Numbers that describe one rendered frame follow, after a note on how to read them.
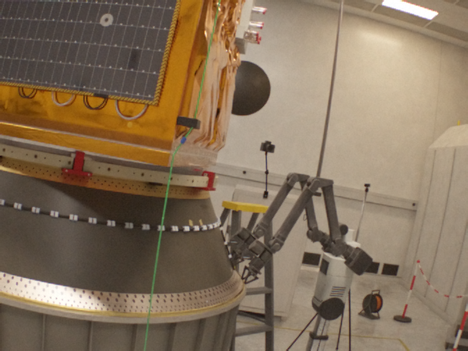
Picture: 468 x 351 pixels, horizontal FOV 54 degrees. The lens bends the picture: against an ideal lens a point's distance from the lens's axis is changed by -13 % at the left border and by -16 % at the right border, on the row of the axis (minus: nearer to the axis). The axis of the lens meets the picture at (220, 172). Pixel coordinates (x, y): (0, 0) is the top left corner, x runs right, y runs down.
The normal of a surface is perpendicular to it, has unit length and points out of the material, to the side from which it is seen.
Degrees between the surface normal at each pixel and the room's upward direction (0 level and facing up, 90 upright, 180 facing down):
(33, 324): 90
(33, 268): 62
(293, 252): 90
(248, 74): 90
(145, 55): 90
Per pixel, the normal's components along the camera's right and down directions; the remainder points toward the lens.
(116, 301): 0.49, -0.63
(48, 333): 0.31, 0.08
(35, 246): 0.29, -0.40
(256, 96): -0.05, 0.02
